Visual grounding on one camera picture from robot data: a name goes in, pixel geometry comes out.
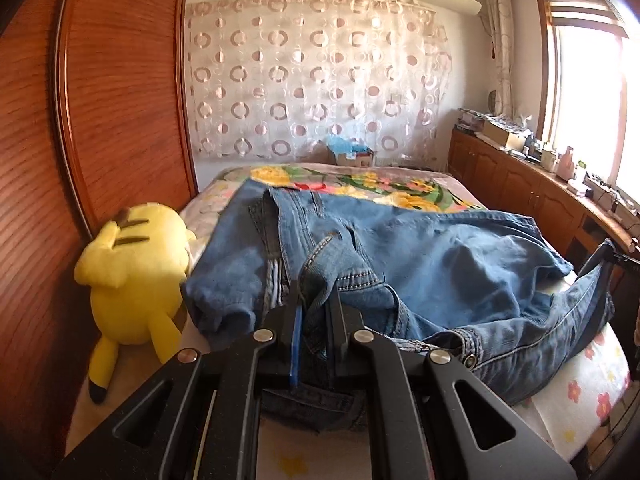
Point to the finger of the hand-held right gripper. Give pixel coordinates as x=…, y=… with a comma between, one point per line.
x=624, y=255

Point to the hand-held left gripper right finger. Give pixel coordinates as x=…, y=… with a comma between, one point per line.
x=346, y=342

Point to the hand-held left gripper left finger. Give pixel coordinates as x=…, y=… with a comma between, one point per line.
x=296, y=347

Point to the blue denim pants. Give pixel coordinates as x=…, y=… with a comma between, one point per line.
x=450, y=280

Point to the pink white bottle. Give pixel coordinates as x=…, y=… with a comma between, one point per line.
x=568, y=162

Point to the wooden low cabinet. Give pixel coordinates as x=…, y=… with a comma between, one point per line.
x=510, y=185

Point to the white flower print bed sheet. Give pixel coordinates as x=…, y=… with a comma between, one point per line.
x=585, y=390

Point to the wooden framed window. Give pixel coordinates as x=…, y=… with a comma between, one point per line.
x=590, y=100

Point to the floral blanket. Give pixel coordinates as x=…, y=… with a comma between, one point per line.
x=390, y=187

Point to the open cardboard box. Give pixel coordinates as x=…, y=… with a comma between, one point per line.
x=505, y=135

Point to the yellow plush toy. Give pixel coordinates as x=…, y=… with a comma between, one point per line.
x=130, y=285

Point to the cardboard box with blue bag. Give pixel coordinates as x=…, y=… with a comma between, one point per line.
x=350, y=152

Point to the pale window curtain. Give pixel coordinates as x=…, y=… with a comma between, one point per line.
x=500, y=45

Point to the sheer curtain with circle print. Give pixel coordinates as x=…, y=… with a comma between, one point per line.
x=300, y=85

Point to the wooden headboard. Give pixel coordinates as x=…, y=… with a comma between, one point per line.
x=125, y=85

